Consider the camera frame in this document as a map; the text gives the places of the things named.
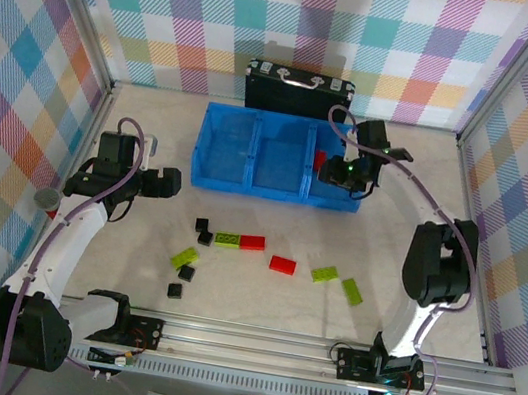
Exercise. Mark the red lego brick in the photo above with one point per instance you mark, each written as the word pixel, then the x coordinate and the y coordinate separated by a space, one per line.
pixel 320 158
pixel 283 264
pixel 252 242

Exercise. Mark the small black lego brick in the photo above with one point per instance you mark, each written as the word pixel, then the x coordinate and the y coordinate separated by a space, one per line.
pixel 205 238
pixel 201 224
pixel 186 273
pixel 175 290

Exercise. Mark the blue three-compartment plastic bin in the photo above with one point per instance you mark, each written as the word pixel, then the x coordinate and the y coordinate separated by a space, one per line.
pixel 275 159

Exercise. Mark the dark lime green lego brick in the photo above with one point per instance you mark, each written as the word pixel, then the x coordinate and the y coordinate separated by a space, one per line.
pixel 227 239

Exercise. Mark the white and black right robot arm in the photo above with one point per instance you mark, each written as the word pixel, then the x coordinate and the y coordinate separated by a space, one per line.
pixel 431 286

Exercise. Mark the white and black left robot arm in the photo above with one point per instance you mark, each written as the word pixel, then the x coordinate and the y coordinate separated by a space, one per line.
pixel 70 236

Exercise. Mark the aluminium side rail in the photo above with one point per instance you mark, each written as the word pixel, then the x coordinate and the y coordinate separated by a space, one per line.
pixel 97 114

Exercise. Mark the aluminium frame post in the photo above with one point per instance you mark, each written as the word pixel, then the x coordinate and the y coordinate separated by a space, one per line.
pixel 513 72
pixel 81 0

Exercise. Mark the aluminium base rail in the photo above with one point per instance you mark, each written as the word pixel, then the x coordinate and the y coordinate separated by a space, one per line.
pixel 244 346

